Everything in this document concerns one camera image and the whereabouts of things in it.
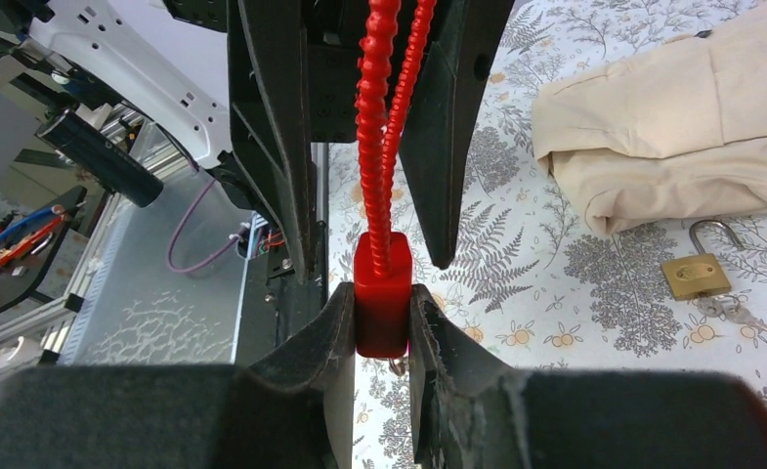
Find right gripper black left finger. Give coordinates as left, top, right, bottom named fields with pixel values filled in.
left=0, top=283, right=355, bottom=468

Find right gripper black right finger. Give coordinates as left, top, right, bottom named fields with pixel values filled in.
left=408, top=284, right=767, bottom=468

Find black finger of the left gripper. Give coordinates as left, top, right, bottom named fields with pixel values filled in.
left=400, top=0, right=513, bottom=270
left=227, top=1, right=317, bottom=282

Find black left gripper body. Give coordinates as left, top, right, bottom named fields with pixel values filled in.
left=303, top=1, right=448, bottom=144

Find red cable lock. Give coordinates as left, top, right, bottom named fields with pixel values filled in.
left=353, top=1, right=436, bottom=360

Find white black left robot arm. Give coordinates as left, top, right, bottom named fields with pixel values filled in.
left=0, top=1, right=513, bottom=283

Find floral patterned table mat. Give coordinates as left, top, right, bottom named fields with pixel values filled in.
left=324, top=0, right=767, bottom=469

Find beige folded cloth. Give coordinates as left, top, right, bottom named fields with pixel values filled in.
left=532, top=1, right=767, bottom=235

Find brass padlock near cloth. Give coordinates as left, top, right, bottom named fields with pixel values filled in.
left=660, top=219, right=745, bottom=301

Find keys on brass padlock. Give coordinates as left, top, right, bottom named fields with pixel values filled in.
left=695, top=294, right=767, bottom=333

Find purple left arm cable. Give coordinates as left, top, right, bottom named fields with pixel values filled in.
left=165, top=178, right=255, bottom=277

